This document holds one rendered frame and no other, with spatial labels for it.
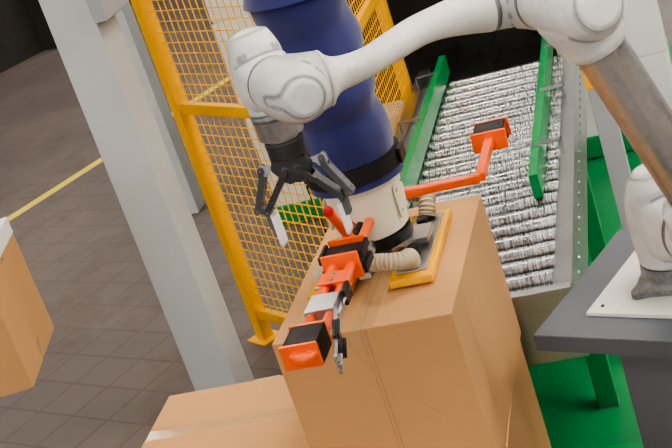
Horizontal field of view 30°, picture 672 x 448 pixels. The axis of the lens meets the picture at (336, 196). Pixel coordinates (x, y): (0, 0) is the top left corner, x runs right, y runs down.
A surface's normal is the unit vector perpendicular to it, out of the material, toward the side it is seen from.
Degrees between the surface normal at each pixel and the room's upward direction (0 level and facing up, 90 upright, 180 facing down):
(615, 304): 0
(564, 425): 0
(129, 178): 90
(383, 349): 90
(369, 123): 74
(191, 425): 0
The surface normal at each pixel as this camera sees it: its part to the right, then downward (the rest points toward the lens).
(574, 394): -0.30, -0.89
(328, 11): 0.61, 0.29
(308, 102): 0.21, 0.26
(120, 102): -0.18, 0.40
